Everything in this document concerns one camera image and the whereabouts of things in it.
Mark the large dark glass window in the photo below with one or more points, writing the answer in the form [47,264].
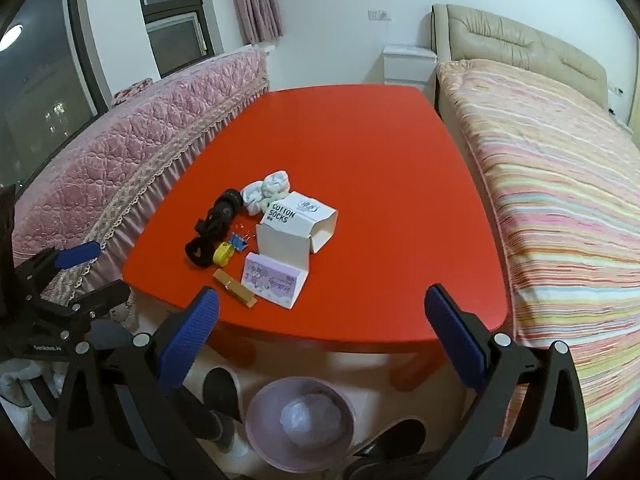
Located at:
[45,85]

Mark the black slipper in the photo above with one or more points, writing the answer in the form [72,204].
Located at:
[395,440]
[220,390]

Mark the dark framed window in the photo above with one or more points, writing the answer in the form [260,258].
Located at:
[175,35]

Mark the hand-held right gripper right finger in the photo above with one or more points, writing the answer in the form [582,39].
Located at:
[455,335]

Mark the striped bed sheet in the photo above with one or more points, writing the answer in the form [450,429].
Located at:
[560,210]

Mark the white sock box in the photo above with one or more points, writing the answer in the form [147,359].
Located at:
[295,220]

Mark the yellow tape roll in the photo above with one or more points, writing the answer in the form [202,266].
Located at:
[222,254]

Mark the blue binder clip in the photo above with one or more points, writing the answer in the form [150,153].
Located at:
[240,242]

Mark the rolled white socks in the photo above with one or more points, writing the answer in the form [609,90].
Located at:
[265,187]

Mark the pink quilted cover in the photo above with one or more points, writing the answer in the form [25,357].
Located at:
[130,150]

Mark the white plastic bin bag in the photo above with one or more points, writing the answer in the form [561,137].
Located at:
[310,420]

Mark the white nightstand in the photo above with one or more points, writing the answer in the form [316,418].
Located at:
[407,67]

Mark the white fluffy cloth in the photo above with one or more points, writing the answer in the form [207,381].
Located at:
[20,380]

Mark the wooden clothespin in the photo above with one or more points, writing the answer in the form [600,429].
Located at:
[235,290]

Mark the white wall socket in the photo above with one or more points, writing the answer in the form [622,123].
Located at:
[616,91]
[378,14]

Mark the beige padded headboard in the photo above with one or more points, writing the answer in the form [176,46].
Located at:
[510,35]

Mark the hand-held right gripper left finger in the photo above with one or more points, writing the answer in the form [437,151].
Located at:
[192,340]

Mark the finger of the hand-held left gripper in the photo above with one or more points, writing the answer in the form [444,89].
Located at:
[77,255]
[102,297]

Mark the red table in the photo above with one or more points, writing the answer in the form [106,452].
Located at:
[360,160]

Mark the pink trash bin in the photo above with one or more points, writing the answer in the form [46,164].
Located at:
[265,410]

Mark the pink curtain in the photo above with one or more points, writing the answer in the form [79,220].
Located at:
[255,0]

